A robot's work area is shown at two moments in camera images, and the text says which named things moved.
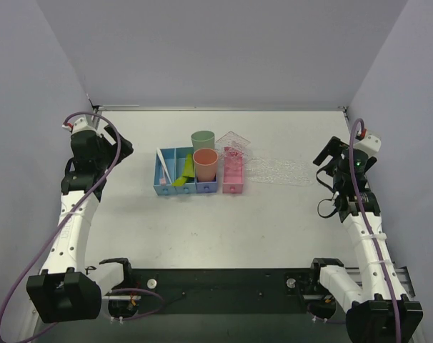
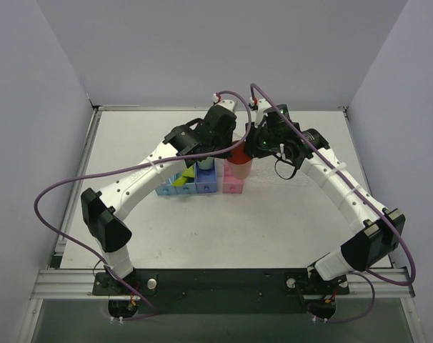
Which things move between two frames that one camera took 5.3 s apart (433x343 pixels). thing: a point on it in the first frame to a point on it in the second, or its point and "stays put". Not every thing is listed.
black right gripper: x=331 y=151 to x=254 y=143
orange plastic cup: x=205 y=160 to x=239 y=164
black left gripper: x=116 y=141 to x=219 y=141
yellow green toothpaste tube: x=188 y=171 stays put
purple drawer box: x=206 y=186 stays put
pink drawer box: x=233 y=180 stays put
